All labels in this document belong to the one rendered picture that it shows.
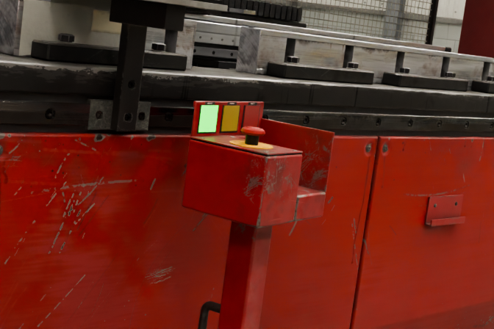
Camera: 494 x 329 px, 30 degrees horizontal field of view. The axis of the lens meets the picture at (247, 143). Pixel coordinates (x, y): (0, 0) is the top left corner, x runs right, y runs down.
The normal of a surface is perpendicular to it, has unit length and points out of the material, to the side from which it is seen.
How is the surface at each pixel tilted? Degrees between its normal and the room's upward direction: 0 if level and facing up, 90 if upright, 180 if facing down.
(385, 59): 90
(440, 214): 90
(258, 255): 90
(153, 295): 90
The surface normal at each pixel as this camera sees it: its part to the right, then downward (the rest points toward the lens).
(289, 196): 0.80, 0.18
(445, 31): -0.55, 0.04
